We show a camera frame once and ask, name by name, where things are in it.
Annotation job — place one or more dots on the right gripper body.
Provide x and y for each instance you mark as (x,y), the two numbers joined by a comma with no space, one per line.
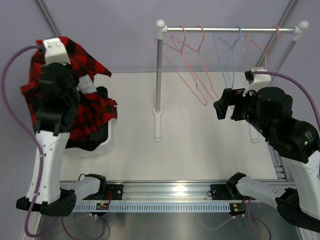
(243,104)

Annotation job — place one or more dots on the blue hanger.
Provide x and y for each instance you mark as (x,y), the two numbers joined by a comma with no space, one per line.
(229,62)

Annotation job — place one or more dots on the red black checked shirt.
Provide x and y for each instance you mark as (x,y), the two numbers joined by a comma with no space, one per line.
(81,61)

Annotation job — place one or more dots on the plain black shirt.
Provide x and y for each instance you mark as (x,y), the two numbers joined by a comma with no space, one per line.
(95,110)

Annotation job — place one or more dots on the dark pinstripe shirt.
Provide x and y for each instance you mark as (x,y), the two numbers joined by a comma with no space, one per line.
(101,135)

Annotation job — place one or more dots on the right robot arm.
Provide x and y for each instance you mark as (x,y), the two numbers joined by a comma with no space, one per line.
(269,111)

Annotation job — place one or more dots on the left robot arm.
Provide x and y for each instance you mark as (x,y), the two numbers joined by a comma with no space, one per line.
(58,106)

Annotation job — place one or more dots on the metal clothes rack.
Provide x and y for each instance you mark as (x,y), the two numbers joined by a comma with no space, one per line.
(163,29)

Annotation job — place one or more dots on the white plastic basket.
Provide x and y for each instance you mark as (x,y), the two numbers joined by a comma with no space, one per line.
(77,150)

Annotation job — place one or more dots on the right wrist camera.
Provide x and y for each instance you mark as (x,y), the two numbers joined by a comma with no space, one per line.
(257,80)

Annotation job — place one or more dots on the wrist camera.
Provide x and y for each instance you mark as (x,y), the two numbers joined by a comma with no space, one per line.
(53,51)
(257,80)

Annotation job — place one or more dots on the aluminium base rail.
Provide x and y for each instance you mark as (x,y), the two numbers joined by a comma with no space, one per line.
(152,190)

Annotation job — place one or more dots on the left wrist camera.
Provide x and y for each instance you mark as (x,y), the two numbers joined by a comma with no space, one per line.
(53,51)

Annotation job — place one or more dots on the white slotted cable duct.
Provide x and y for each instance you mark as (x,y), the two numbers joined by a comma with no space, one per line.
(159,207)

